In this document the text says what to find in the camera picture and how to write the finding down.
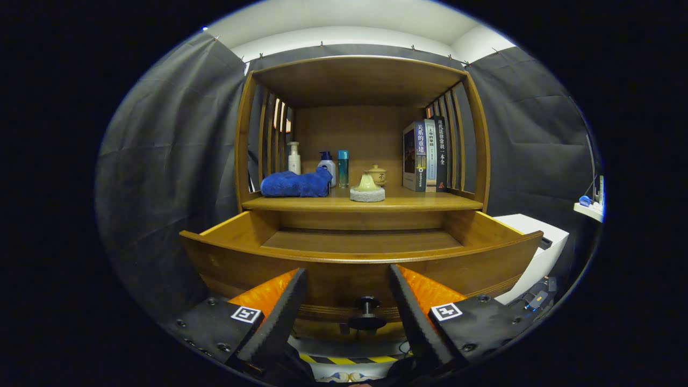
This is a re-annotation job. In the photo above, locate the white bottle blue cap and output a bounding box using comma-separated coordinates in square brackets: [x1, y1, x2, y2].
[317, 151, 337, 188]

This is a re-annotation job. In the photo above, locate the black drawer knob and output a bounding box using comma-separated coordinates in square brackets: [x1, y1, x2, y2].
[348, 296, 388, 331]

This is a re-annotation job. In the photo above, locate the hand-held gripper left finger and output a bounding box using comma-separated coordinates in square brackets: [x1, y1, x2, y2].
[164, 268, 309, 377]

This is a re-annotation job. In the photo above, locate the black electronic device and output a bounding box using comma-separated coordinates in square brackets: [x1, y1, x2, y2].
[508, 277, 560, 323]

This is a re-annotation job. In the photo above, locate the person's dark clothing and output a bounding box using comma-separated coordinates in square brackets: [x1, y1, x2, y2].
[277, 344, 316, 383]

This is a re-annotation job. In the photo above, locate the white side shelf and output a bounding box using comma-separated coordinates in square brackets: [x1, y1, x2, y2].
[573, 200, 604, 223]

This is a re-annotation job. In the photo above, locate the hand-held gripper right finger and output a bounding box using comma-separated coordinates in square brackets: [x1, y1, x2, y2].
[388, 263, 530, 375]

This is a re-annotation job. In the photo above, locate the wooden drawer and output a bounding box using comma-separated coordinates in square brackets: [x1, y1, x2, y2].
[179, 210, 543, 326]

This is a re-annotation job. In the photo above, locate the blue towel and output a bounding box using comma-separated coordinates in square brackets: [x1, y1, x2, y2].
[260, 168, 333, 198]

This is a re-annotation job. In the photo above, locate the wooden cabinet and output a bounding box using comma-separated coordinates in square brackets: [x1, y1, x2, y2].
[234, 55, 491, 345]

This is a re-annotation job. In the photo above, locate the wooden countertop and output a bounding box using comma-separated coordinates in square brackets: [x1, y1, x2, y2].
[242, 185, 483, 212]

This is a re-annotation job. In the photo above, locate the pale yellow scrub brush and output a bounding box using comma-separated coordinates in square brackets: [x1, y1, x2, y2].
[350, 171, 386, 203]

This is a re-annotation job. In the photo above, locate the book with blue spine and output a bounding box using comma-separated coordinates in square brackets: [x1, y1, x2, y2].
[403, 121, 428, 192]

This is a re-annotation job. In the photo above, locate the white side cabinet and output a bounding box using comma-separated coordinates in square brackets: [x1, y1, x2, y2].
[492, 214, 569, 306]

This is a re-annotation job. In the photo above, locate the yellow black floor tape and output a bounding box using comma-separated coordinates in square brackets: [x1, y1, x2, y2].
[298, 352, 401, 366]

